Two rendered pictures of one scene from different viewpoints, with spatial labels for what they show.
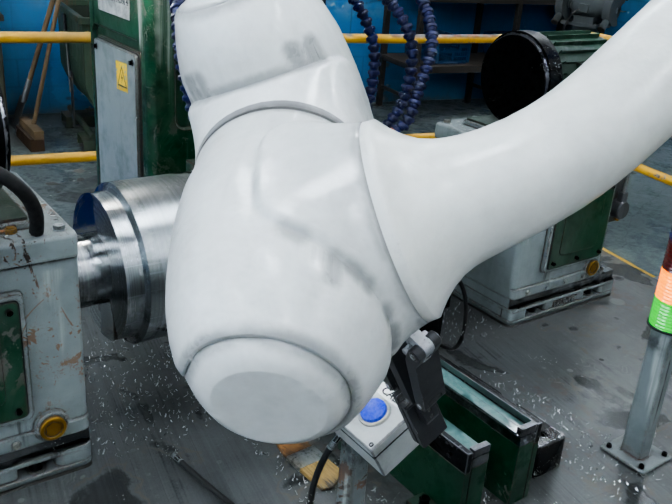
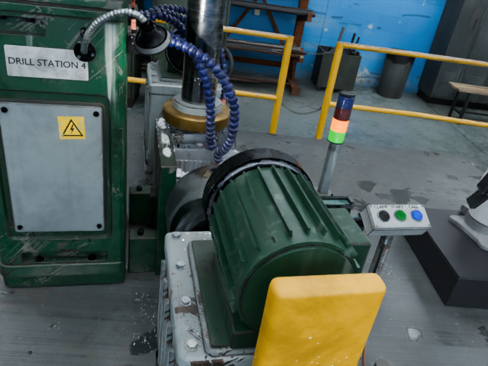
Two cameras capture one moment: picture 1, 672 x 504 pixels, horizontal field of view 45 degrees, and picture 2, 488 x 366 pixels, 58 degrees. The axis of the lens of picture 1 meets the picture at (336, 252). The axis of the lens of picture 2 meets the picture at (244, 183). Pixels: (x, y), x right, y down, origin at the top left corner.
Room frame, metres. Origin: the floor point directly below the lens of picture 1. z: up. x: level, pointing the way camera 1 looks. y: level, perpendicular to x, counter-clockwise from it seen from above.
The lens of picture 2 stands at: (0.82, 1.08, 1.65)
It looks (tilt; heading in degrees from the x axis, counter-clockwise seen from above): 29 degrees down; 290
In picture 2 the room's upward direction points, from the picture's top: 9 degrees clockwise
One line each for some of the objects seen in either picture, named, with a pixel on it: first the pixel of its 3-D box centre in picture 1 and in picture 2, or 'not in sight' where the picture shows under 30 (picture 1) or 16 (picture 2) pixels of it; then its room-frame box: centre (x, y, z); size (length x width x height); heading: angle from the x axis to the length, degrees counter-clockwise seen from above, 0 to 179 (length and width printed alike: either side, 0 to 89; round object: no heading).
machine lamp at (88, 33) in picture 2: not in sight; (120, 38); (1.36, 0.39, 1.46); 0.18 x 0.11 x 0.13; 37
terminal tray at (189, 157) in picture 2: not in sight; (193, 153); (1.34, 0.09, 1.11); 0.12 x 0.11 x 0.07; 37
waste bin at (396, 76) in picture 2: not in sight; (394, 73); (1.26, -5.32, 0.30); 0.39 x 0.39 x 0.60
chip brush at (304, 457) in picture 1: (294, 447); not in sight; (1.01, 0.04, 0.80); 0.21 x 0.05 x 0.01; 40
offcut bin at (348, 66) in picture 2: not in sight; (338, 59); (1.98, -4.88, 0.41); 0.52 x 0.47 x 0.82; 27
